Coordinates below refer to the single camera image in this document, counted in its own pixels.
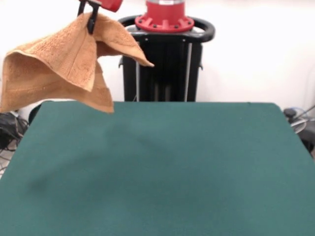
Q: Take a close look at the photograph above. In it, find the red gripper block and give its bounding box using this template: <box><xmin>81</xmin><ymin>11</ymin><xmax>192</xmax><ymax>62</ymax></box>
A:
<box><xmin>77</xmin><ymin>0</ymin><xmax>124</xmax><ymax>35</ymax></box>

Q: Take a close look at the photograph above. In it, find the orange terry towel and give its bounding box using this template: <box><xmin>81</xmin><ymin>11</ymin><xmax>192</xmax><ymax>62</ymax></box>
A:
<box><xmin>0</xmin><ymin>12</ymin><xmax>155</xmax><ymax>114</ymax></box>

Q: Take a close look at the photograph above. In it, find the dark green table cloth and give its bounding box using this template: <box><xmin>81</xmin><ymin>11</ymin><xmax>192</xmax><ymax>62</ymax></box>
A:
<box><xmin>0</xmin><ymin>100</ymin><xmax>315</xmax><ymax>236</ymax></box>

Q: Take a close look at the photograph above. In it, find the grey chair base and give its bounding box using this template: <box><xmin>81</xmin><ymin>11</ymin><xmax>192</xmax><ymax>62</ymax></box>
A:
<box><xmin>290</xmin><ymin>117</ymin><xmax>308</xmax><ymax>134</ymax></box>

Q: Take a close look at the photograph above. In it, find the black bulky object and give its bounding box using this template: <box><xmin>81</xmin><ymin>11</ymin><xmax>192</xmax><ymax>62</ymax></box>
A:
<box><xmin>300</xmin><ymin>129</ymin><xmax>315</xmax><ymax>152</ymax></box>

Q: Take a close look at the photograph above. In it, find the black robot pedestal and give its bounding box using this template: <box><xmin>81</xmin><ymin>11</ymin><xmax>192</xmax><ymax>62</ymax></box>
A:
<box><xmin>117</xmin><ymin>14</ymin><xmax>217</xmax><ymax>102</ymax></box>

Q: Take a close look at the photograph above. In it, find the black cable tangle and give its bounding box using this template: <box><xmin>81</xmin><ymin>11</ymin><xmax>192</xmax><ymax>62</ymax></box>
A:
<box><xmin>0</xmin><ymin>108</ymin><xmax>30</xmax><ymax>152</ymax></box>

